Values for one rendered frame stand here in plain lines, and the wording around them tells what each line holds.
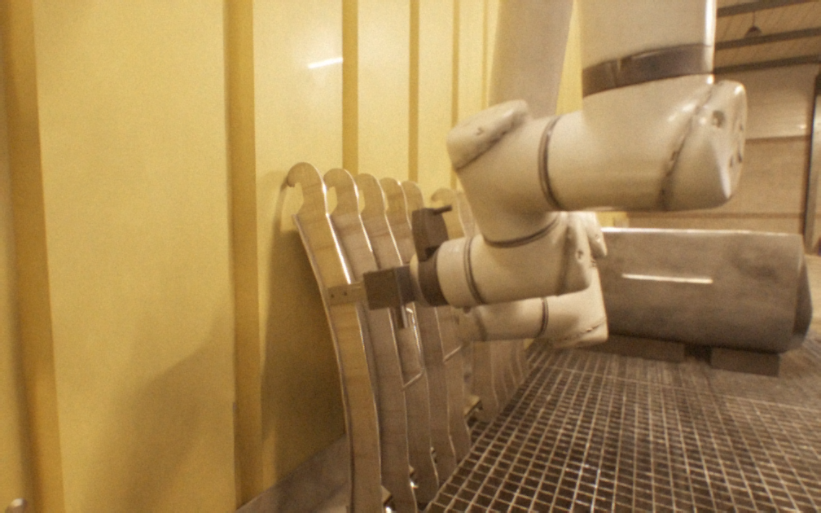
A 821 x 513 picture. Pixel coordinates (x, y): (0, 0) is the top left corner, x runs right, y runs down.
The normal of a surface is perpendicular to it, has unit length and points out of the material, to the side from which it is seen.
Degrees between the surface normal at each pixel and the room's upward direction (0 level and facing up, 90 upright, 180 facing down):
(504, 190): 124
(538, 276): 115
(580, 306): 71
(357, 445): 90
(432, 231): 77
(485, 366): 90
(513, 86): 102
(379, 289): 90
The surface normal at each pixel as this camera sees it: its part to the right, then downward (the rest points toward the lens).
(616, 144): -0.75, 0.25
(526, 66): -0.31, 0.30
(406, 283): 0.85, -0.18
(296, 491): 0.87, 0.05
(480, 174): -0.55, 0.52
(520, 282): -0.32, 0.57
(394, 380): -0.48, 0.07
